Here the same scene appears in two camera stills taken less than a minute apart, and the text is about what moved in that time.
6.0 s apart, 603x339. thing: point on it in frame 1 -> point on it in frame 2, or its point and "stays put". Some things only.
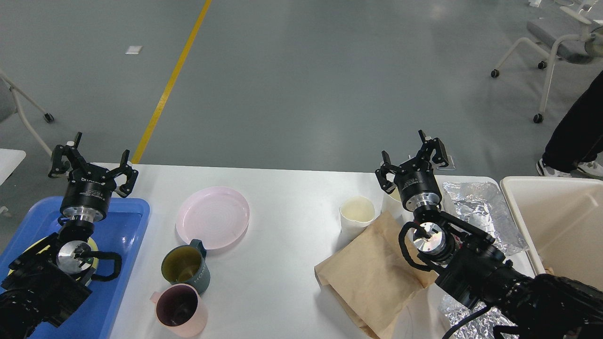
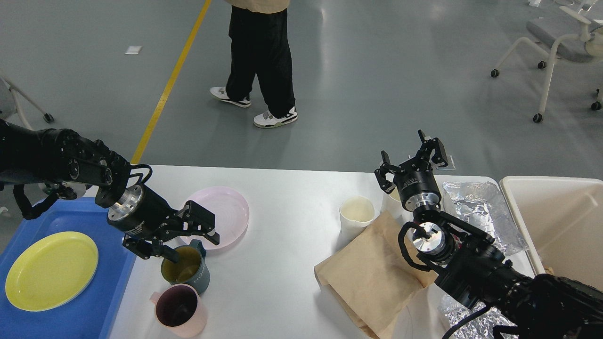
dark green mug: (187, 264) stays put
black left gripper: (88, 193) -> (142, 211)
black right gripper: (418, 186) stays put
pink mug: (180, 310) stays put
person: (576, 146) -> (259, 45)
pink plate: (216, 215) stays put
